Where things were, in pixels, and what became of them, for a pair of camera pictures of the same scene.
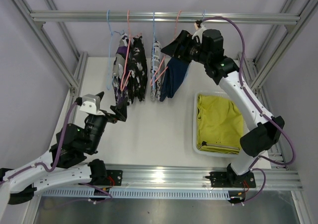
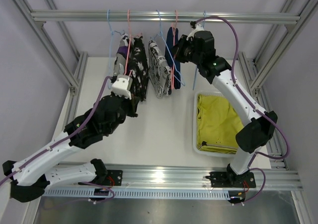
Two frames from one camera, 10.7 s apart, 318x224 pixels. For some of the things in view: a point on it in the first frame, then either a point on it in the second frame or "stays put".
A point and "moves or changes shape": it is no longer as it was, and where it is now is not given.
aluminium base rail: [269, 177] stays put
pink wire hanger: [165, 55] -> [173, 51]
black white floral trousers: [137, 80] stays put
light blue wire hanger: [204, 14] moves or changes shape
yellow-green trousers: [220, 124] stays put
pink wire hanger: [121, 88] stays put
